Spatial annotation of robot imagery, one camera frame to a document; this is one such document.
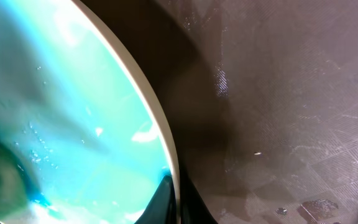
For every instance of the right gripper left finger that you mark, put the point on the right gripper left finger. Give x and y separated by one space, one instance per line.
162 207

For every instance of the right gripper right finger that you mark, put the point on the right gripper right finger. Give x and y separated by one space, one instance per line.
193 209

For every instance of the white plate top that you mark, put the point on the white plate top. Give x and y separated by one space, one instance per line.
80 116

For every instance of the dark brown serving tray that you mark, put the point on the dark brown serving tray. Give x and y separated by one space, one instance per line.
261 97

